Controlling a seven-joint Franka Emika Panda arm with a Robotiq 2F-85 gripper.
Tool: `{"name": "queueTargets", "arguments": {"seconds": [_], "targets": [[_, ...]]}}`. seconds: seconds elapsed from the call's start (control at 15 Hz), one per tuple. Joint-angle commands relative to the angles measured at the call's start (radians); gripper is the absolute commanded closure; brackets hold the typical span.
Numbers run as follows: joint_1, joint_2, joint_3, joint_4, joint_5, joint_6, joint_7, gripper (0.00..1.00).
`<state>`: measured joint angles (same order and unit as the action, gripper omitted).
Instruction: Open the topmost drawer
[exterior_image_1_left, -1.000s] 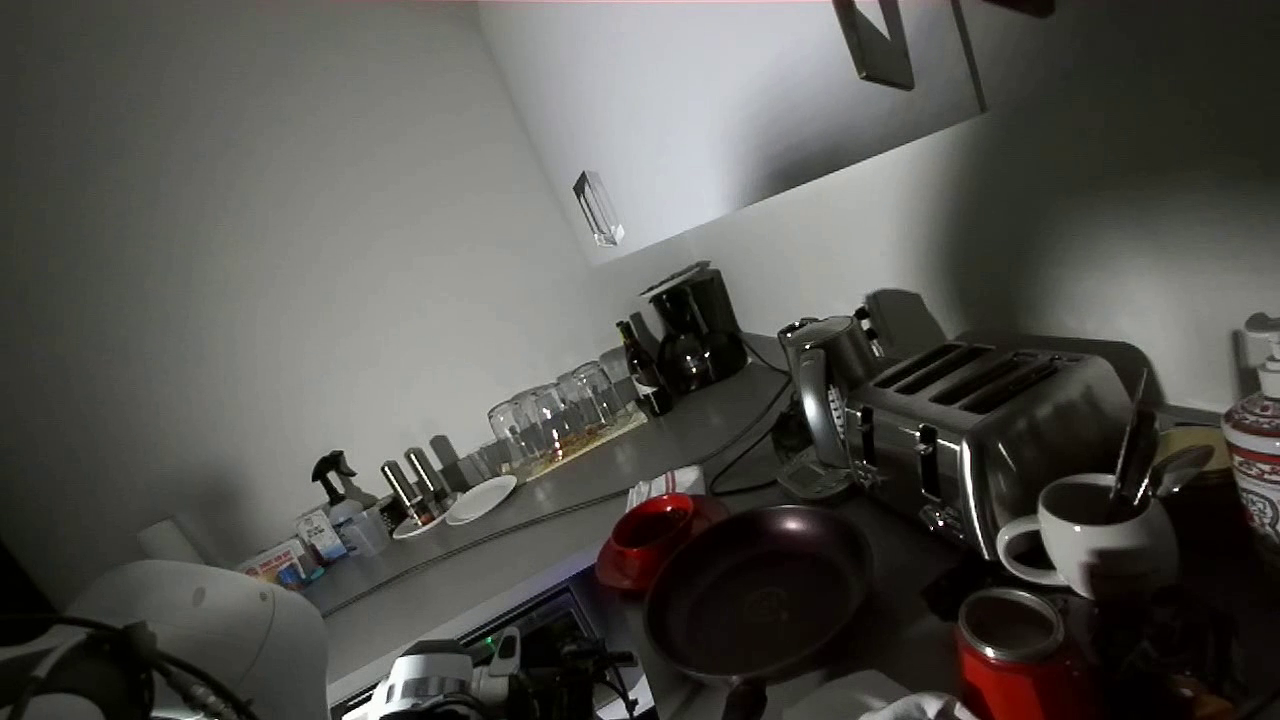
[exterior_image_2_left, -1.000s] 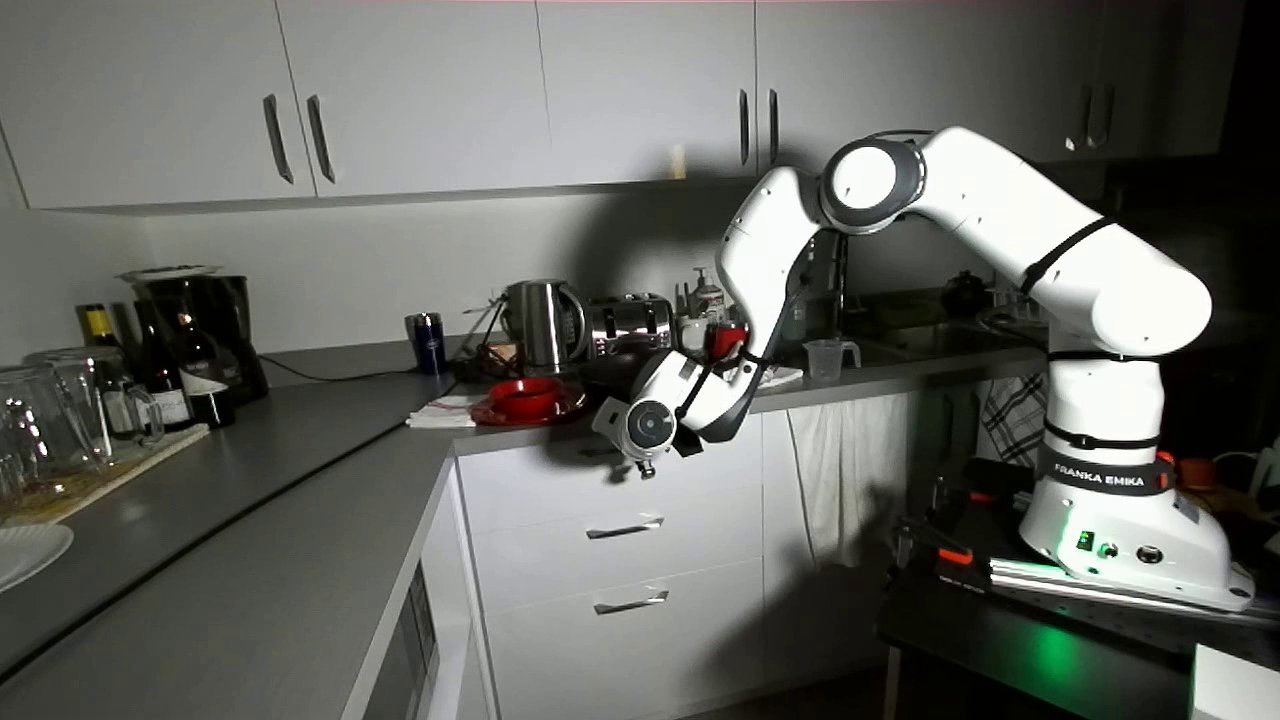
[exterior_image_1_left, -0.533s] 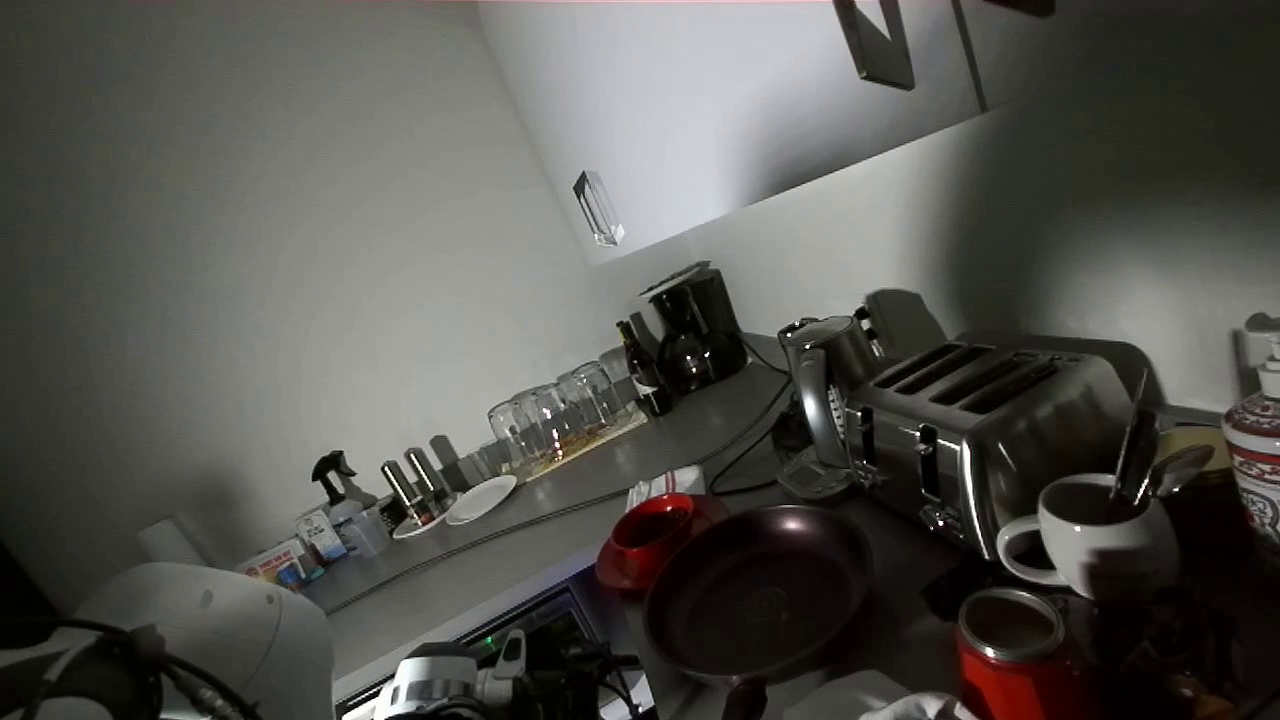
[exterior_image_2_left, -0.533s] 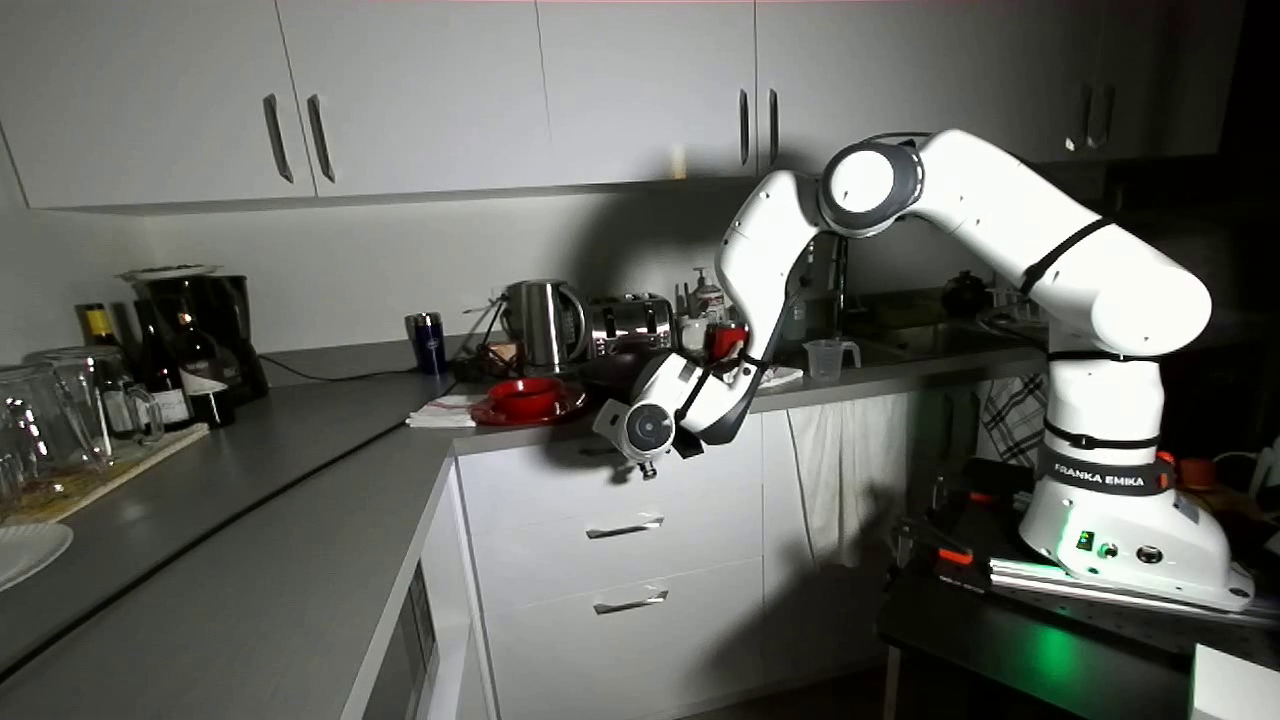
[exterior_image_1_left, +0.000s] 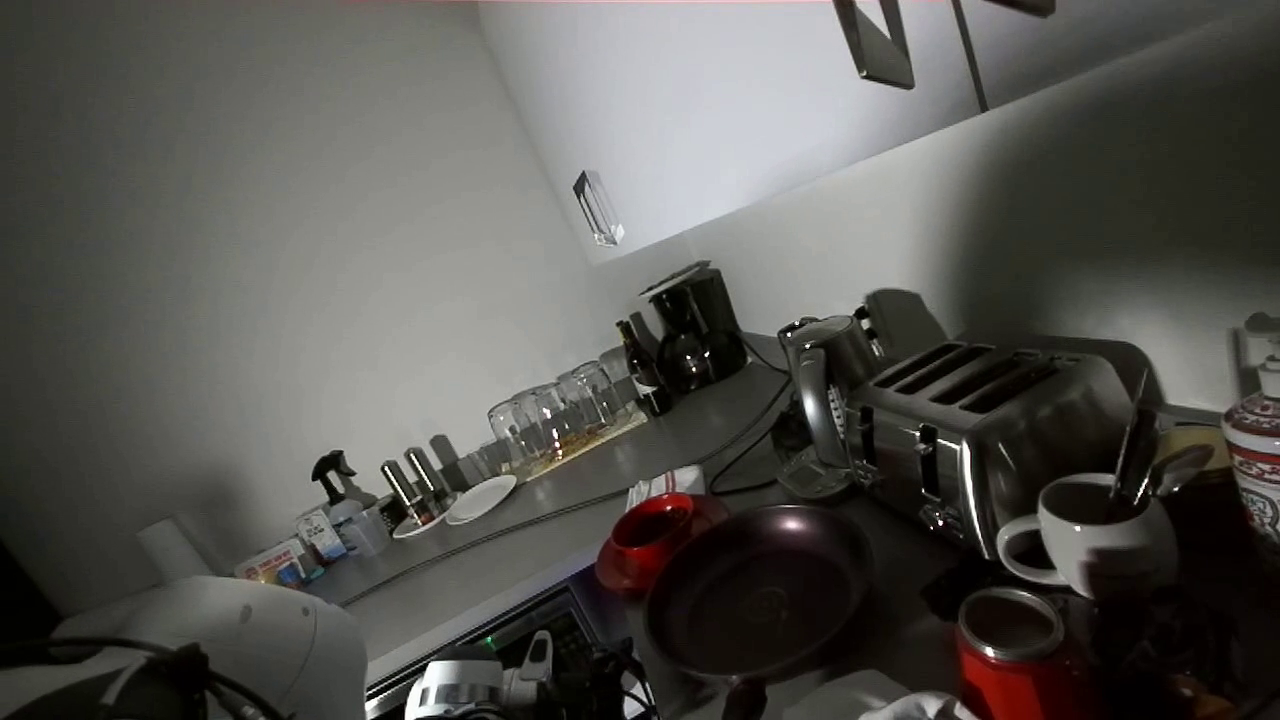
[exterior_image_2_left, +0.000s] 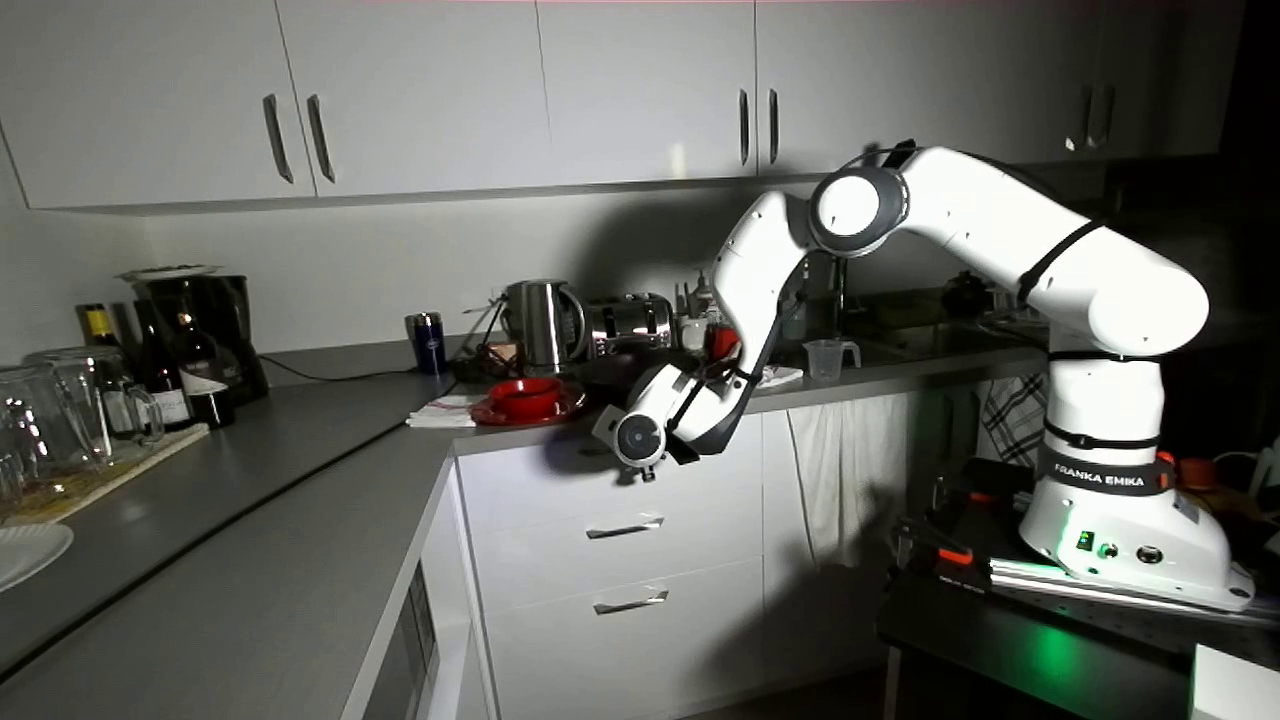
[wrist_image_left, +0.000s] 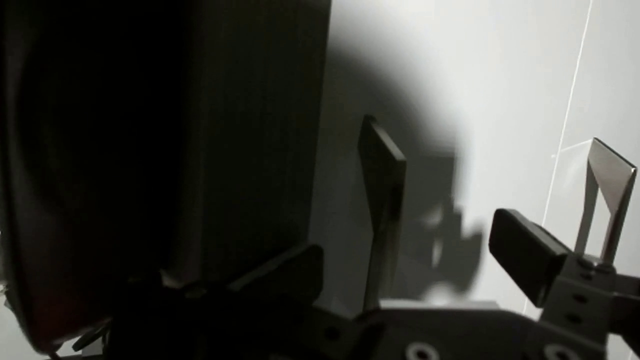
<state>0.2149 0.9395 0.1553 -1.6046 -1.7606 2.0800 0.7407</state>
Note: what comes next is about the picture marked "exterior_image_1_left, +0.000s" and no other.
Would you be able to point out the white patterned cloth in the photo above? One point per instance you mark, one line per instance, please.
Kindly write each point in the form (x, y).
(853, 697)

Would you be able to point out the red bowl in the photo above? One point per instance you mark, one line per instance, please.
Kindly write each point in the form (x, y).
(650, 543)

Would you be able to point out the white ceramic mug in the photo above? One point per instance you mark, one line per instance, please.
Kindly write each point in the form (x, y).
(1092, 532)

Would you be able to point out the white plate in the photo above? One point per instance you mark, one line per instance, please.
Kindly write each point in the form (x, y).
(481, 500)

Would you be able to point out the patterned ceramic jar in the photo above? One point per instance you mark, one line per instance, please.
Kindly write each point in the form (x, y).
(1256, 466)

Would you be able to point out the dark wine bottle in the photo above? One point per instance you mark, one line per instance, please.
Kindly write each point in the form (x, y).
(647, 366)

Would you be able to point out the dark spoon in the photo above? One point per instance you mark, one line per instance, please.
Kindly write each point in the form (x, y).
(1138, 447)

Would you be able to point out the black-pump soap dispenser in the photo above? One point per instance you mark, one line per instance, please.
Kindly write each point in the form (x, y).
(339, 492)

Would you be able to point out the black coffee maker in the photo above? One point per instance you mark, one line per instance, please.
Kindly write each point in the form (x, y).
(695, 327)

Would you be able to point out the chrome four-slot toaster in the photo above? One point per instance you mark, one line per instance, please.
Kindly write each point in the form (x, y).
(1000, 424)

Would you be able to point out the white napkin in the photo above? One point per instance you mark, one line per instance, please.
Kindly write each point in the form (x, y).
(670, 481)

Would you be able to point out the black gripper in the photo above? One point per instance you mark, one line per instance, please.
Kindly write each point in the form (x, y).
(603, 680)

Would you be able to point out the dark grey boxy appliance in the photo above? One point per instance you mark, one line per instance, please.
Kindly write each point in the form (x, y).
(907, 323)

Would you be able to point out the dark metal shaker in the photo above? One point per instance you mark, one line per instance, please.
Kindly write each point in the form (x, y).
(425, 478)
(451, 460)
(397, 491)

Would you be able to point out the small white saucer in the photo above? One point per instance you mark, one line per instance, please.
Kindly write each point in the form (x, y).
(423, 528)

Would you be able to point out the clear drinking glass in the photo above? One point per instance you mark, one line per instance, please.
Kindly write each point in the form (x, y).
(617, 387)
(512, 435)
(586, 406)
(551, 422)

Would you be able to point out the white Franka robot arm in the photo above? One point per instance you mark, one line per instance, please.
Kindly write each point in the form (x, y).
(242, 642)

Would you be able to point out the dark frying pan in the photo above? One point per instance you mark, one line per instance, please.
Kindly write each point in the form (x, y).
(762, 594)

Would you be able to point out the red metal canister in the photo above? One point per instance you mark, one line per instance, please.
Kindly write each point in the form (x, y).
(1021, 660)

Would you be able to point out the white paper roll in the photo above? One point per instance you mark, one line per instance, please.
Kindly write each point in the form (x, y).
(171, 548)

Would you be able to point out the steel electric kettle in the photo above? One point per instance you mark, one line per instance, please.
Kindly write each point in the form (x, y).
(826, 387)

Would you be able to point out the white upper kitchen cabinet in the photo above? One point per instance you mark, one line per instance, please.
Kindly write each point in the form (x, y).
(695, 105)

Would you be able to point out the metal utensil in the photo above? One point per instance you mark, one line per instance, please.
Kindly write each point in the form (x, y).
(1180, 471)

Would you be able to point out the colourful small box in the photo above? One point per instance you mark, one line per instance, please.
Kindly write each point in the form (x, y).
(281, 562)

